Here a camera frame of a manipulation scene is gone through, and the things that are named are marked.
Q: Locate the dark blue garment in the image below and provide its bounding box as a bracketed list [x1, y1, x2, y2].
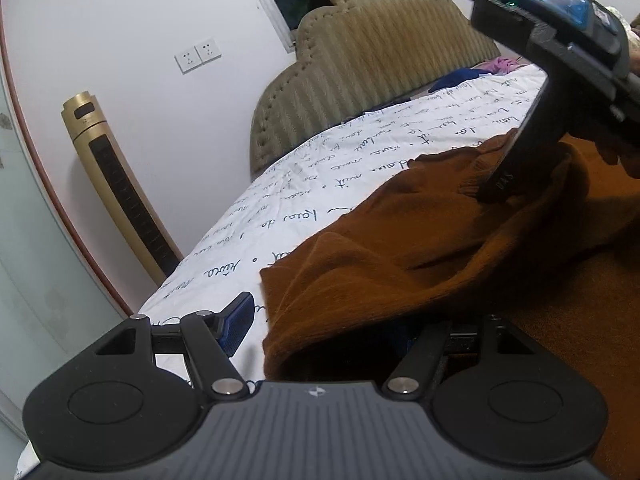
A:
[429, 67, 495, 94]

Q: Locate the person's right hand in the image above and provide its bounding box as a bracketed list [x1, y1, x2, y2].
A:
[597, 130, 640, 180]

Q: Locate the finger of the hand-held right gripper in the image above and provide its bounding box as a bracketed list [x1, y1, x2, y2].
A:
[477, 67, 577, 207]

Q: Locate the olive padded headboard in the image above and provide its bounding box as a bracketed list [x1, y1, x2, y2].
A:
[248, 0, 501, 182]

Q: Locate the frosted glass door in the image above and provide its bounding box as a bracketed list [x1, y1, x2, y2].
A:
[0, 70, 127, 443]

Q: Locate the red-brown door frame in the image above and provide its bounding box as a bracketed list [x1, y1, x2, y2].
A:
[0, 7, 137, 319]

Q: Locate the gold tower fan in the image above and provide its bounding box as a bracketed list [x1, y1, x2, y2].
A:
[61, 91, 185, 287]

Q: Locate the white wall socket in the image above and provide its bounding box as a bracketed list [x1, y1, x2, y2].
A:
[175, 50, 203, 75]
[194, 37, 223, 64]

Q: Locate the brown knit sweater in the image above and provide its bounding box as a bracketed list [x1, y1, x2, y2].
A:
[259, 127, 640, 480]

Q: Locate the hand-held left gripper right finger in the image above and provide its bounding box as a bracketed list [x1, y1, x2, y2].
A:
[383, 314, 537, 400]

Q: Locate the white printed bed sheet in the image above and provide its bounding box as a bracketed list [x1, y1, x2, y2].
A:
[10, 62, 551, 480]

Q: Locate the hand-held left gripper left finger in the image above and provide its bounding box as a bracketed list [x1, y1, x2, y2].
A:
[93, 291, 257, 401]

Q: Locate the purple garment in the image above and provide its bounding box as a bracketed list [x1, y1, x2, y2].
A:
[474, 56, 527, 78]

